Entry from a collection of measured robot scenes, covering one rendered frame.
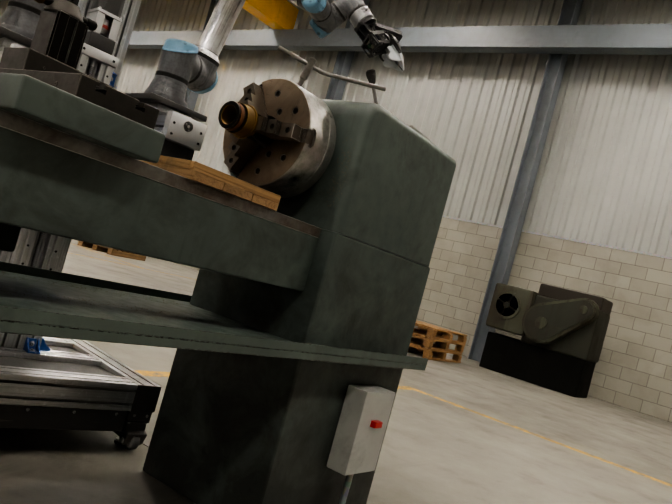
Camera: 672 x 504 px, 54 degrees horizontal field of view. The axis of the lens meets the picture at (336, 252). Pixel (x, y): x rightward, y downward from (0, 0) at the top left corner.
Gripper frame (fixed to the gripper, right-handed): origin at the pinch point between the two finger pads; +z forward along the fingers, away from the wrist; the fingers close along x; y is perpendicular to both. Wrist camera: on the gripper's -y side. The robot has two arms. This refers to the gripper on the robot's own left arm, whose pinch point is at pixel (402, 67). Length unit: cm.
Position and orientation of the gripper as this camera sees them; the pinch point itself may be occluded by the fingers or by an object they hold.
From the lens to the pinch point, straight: 235.3
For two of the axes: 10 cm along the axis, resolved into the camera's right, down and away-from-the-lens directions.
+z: 5.4, 8.2, -2.0
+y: -7.0, 3.0, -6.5
